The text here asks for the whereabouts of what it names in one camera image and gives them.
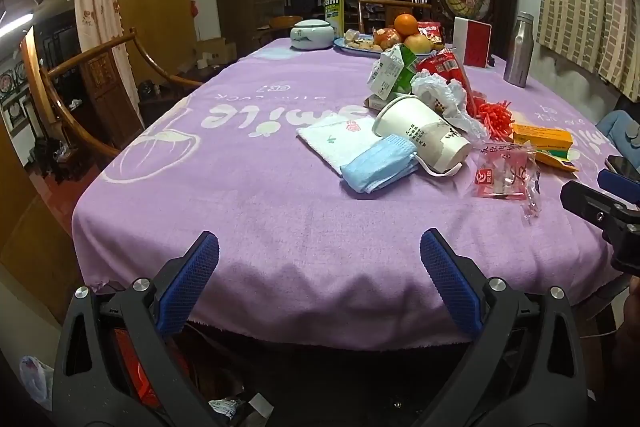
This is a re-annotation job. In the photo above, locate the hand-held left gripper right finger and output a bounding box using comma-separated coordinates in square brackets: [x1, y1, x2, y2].
[419, 228, 588, 427]

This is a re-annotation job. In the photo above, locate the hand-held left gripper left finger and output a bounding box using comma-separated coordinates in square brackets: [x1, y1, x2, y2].
[52, 231, 221, 427]

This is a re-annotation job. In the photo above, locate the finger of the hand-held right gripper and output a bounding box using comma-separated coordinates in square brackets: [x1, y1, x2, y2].
[597, 169, 640, 206]
[560, 181, 630, 234]

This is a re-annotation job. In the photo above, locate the red plastic basket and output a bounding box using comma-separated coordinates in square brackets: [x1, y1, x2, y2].
[113, 327, 166, 413]

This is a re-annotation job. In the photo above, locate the red pompom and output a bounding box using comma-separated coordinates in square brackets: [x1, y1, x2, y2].
[475, 99, 516, 142]

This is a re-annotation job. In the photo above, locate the silver wrapper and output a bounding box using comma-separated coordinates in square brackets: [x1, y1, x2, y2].
[410, 72, 483, 140]

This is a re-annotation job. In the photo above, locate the white drink carton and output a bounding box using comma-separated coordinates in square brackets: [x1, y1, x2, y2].
[369, 49, 402, 102]

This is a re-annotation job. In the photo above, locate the black smartphone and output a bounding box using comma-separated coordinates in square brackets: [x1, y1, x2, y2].
[605, 155, 640, 182]

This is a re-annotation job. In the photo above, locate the yellow green packet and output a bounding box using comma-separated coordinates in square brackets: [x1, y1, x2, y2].
[530, 147, 581, 172]

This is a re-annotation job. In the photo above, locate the person's leg in jeans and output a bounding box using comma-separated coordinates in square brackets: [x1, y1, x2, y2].
[595, 109, 640, 158]

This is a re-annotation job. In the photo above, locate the orange box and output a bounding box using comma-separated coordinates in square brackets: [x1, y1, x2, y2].
[510, 123, 573, 155]

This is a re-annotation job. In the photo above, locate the clear red packet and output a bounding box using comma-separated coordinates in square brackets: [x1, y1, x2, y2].
[470, 142, 543, 225]

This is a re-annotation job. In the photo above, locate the purple printed tablecloth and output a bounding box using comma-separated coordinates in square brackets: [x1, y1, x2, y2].
[71, 34, 640, 350]

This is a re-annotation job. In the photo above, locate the blue face mask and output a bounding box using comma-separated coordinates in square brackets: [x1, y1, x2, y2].
[340, 134, 463, 194]

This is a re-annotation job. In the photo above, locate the white paper cup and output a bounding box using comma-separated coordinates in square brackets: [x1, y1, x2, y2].
[372, 96, 473, 172]

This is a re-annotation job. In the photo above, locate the steel bottle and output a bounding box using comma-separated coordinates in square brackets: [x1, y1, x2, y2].
[504, 12, 536, 88]

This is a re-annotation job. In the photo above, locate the white embroidered napkin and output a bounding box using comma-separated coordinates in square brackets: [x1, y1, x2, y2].
[296, 114, 386, 170]

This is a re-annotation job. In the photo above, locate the curved wooden armchair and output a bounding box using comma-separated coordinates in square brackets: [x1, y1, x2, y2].
[20, 27, 206, 162]

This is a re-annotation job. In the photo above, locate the bin with plastic bag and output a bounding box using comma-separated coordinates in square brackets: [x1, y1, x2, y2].
[20, 355, 53, 410]

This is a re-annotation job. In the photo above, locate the white and red box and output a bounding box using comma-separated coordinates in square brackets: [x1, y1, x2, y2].
[451, 17, 493, 68]

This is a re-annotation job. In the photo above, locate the large red snack bag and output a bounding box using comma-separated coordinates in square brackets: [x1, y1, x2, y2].
[415, 49, 488, 118]

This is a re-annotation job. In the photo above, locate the carved wooden panel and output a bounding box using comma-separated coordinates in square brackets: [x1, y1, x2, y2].
[82, 52, 146, 142]

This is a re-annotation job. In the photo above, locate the green drink carton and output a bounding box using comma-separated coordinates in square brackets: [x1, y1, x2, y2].
[395, 45, 419, 94]

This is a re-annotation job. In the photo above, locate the cardboard box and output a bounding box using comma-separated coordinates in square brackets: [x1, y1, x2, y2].
[195, 37, 238, 68]

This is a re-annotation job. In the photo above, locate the red snack packet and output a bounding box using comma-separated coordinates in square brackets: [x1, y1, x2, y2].
[417, 21, 446, 48]

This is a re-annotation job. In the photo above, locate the apple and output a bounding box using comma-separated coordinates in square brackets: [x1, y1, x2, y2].
[404, 34, 433, 55]

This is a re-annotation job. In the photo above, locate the net wrapped fruit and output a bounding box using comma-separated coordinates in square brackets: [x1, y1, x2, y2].
[374, 28, 405, 50]

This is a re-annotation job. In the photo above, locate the pile of walnuts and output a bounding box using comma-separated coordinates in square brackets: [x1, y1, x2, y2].
[344, 32, 382, 52]

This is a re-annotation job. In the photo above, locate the orange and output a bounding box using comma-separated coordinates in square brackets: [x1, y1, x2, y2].
[394, 13, 418, 38]

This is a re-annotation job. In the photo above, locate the blue oval plate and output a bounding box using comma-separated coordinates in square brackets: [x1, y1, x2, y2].
[333, 34, 441, 58]

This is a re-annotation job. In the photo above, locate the white ceramic jar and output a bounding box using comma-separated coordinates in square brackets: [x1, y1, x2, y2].
[290, 19, 335, 51]

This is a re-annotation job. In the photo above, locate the carved wooden chair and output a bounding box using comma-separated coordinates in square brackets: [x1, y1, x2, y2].
[357, 0, 433, 32]

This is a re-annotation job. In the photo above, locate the red and white curtain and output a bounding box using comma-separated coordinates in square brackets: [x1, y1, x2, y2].
[74, 0, 146, 128]

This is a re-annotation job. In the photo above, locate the yellow spray can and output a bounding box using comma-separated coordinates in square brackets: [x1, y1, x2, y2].
[324, 0, 346, 38]

